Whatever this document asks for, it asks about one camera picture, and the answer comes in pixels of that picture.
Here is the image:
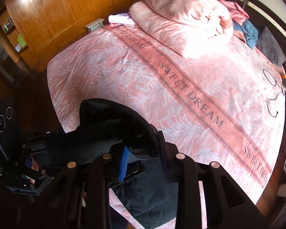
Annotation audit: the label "black pants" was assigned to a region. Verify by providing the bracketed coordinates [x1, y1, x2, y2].
[45, 98, 182, 229]

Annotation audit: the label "pink bed cover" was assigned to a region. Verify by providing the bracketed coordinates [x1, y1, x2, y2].
[46, 23, 286, 229]

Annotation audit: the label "wooden wardrobe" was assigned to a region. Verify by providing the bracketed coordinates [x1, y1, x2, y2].
[0, 0, 140, 73]

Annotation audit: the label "small white stool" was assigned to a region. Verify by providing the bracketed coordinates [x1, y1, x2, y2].
[85, 18, 104, 33]

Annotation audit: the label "grey pillow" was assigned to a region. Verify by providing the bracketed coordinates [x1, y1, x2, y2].
[256, 26, 286, 67]

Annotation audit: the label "white pink folded towel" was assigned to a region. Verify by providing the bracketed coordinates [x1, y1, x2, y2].
[108, 12, 139, 27]

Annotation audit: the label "blue cloth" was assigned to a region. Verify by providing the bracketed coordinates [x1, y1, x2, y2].
[233, 20, 259, 49]

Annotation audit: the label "folded pink duvet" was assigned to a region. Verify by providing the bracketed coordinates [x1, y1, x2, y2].
[129, 0, 234, 58]

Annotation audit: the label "pink cloth by headboard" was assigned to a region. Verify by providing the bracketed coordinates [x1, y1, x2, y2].
[217, 0, 250, 25]

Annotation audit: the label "black cable on bed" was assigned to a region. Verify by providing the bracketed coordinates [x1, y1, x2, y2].
[262, 68, 286, 119]

